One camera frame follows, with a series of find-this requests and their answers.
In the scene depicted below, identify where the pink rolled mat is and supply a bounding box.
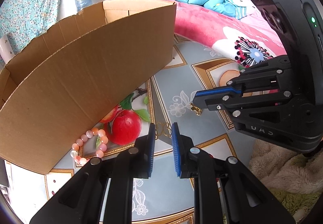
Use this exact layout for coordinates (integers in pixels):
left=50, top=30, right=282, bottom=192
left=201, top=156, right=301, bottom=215
left=0, top=34, right=15, bottom=64

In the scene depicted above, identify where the teal floral wall cloth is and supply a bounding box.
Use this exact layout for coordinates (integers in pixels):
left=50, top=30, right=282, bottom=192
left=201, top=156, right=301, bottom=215
left=1, top=0, right=61, bottom=54

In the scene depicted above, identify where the pink floral blanket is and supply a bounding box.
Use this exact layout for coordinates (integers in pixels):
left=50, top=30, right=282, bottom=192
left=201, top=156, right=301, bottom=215
left=175, top=2, right=286, bottom=67

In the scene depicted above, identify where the peach bead bracelet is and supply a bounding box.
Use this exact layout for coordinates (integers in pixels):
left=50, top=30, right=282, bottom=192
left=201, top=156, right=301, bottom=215
left=70, top=127, right=109, bottom=166

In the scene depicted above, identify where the brown cardboard box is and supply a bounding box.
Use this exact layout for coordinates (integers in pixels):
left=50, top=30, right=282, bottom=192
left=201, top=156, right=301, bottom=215
left=1, top=0, right=176, bottom=174

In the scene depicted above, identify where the green fuzzy sleeve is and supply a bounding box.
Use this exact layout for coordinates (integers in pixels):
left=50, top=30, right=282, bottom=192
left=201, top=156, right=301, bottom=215
left=269, top=188, right=321, bottom=215

